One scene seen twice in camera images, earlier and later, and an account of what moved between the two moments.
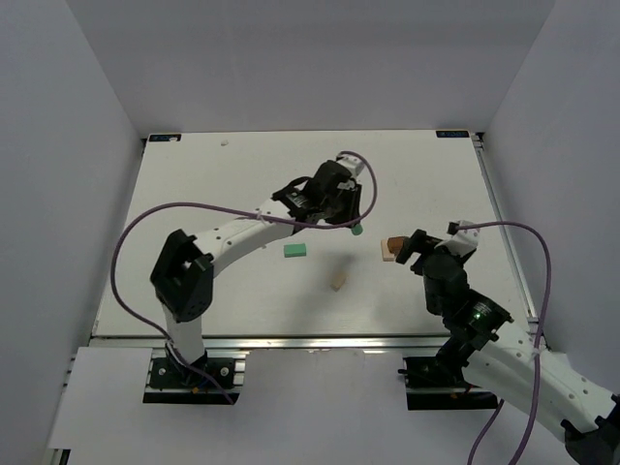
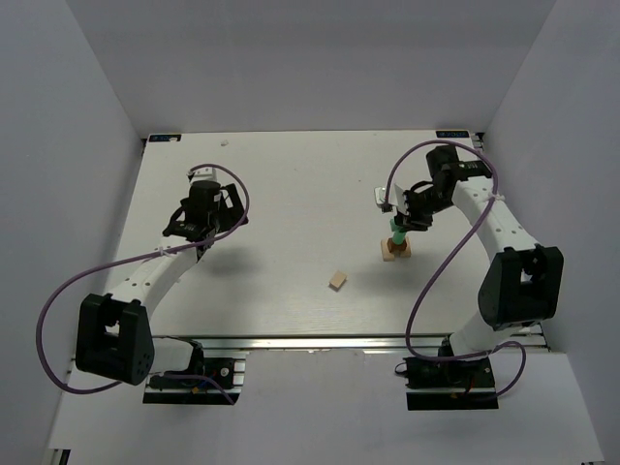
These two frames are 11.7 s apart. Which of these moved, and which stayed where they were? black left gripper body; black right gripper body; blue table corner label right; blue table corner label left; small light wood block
Moved: black right gripper body; black left gripper body
Stayed: blue table corner label right; blue table corner label left; small light wood block
